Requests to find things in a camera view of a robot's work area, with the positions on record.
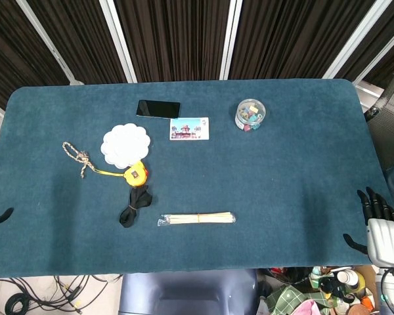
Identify black floor cables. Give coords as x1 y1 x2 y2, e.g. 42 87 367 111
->
0 274 123 315

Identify braided tan rope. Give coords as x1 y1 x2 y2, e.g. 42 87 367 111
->
62 141 96 179

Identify white frame post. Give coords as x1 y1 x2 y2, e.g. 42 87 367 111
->
352 29 394 87
322 0 389 79
219 0 243 81
15 0 85 85
98 0 138 83

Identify white flower-shaped palette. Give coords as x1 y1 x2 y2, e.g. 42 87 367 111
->
100 123 151 169

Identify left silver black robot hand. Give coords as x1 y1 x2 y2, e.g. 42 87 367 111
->
0 163 14 228

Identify white paper cup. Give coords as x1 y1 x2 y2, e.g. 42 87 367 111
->
336 269 358 285

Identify black smartphone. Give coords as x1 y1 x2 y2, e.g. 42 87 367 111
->
136 100 181 119

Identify black hair tie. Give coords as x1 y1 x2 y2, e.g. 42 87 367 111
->
119 184 154 229

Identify green checked cloth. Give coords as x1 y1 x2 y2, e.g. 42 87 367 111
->
265 284 330 315

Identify blue robot torso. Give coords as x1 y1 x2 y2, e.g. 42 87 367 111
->
119 268 259 315

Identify grey mesh chair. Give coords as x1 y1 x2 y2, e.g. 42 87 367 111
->
364 73 394 171

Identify yellow tape measure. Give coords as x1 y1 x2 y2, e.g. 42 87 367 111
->
91 160 149 188

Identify clear jar of binder clips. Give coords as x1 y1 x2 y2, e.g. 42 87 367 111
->
234 98 267 132

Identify pink cloth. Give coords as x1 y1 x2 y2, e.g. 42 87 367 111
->
290 299 323 315

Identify wrapped chopsticks bundle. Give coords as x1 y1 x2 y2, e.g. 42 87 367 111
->
157 211 236 226

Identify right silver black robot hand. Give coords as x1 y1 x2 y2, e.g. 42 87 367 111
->
343 186 394 266

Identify dark pleated curtain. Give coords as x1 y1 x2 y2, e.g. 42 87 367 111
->
0 0 394 111

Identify blue table cloth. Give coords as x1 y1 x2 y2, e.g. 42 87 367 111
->
0 78 393 280

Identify postcard with building picture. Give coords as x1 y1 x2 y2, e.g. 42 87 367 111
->
169 117 210 141

